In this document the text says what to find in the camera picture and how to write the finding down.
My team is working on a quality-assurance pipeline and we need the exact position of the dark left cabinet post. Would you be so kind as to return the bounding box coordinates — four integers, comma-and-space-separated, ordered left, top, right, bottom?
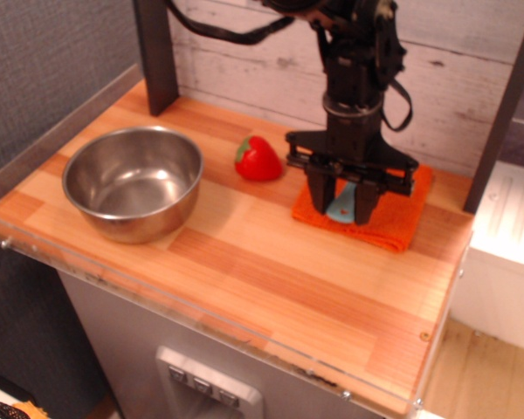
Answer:
133, 0, 180, 116

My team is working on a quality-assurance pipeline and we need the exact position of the silver dispenser panel with buttons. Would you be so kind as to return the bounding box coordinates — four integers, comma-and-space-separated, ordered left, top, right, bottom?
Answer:
155, 346, 265, 418

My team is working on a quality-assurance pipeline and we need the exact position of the dark right cabinet post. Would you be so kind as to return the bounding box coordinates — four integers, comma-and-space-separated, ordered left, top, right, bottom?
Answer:
463, 37, 524, 214

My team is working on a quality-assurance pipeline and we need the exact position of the black sleeved cable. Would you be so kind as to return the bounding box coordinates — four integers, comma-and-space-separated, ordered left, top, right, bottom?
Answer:
165, 0, 296, 46

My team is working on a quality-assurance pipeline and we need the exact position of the clear acrylic edge guard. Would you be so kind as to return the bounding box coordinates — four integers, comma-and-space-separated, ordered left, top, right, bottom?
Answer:
0, 206, 472, 418

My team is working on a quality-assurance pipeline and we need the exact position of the grey toy fridge cabinet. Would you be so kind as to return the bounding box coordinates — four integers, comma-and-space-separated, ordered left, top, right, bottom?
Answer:
60, 273, 377, 418

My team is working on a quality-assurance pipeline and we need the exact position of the stainless steel bowl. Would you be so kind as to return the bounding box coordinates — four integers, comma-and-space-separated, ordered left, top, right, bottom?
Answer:
62, 127, 203, 244

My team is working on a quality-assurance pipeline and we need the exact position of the teal brush with white bristles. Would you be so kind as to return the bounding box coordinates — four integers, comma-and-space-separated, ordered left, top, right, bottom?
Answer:
326, 182, 356, 224

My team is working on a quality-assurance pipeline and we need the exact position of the folded orange cloth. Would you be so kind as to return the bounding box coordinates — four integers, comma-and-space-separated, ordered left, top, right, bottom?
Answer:
292, 166, 432, 252

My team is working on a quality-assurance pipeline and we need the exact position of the red toy strawberry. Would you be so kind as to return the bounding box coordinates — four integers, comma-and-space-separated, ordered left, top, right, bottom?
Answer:
235, 135, 283, 182

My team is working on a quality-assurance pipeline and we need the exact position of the dark cabinet post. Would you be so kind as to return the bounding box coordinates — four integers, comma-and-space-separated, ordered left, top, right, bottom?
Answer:
463, 37, 524, 214
133, 0, 180, 116

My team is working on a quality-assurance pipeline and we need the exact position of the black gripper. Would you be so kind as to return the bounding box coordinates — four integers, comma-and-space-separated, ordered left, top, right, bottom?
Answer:
286, 102, 419, 225

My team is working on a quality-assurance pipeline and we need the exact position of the orange yellow object bottom left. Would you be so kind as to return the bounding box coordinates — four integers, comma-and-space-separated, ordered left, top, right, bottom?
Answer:
10, 401, 50, 419

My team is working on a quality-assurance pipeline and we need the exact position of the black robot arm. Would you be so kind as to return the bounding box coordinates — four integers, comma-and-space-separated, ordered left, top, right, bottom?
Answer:
264, 1, 418, 225

